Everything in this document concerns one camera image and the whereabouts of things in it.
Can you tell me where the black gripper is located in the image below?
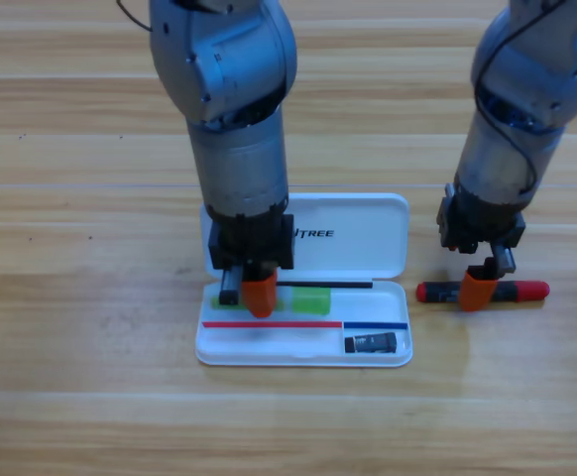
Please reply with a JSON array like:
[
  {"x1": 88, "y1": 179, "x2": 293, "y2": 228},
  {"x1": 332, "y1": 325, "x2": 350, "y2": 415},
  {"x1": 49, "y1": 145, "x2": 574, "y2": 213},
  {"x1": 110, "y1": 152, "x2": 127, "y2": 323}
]
[
  {"x1": 207, "y1": 210, "x2": 295, "y2": 318},
  {"x1": 436, "y1": 182, "x2": 526, "y2": 312}
]

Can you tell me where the red and black marker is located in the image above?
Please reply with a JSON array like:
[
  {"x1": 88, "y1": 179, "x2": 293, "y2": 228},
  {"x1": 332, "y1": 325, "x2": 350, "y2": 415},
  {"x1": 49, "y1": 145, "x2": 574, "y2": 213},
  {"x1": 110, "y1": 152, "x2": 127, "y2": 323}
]
[{"x1": 415, "y1": 280, "x2": 551, "y2": 305}]

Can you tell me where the small black eraser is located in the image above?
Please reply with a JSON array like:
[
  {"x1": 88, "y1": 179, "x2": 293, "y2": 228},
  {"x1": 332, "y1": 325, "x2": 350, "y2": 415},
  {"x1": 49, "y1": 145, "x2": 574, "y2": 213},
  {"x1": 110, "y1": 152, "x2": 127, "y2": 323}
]
[{"x1": 343, "y1": 332, "x2": 399, "y2": 355}]

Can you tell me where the white Unitree pencil case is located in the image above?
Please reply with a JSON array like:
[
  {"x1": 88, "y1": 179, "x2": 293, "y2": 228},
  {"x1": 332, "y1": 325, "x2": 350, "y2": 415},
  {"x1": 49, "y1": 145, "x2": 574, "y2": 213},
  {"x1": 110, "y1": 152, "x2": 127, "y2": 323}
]
[{"x1": 194, "y1": 192, "x2": 413, "y2": 368}]

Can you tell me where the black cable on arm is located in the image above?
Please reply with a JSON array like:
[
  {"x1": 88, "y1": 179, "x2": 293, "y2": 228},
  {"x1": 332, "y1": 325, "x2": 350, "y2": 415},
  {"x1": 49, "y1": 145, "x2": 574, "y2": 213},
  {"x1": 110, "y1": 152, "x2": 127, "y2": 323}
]
[
  {"x1": 474, "y1": 0, "x2": 577, "y2": 194},
  {"x1": 116, "y1": 0, "x2": 154, "y2": 32}
]

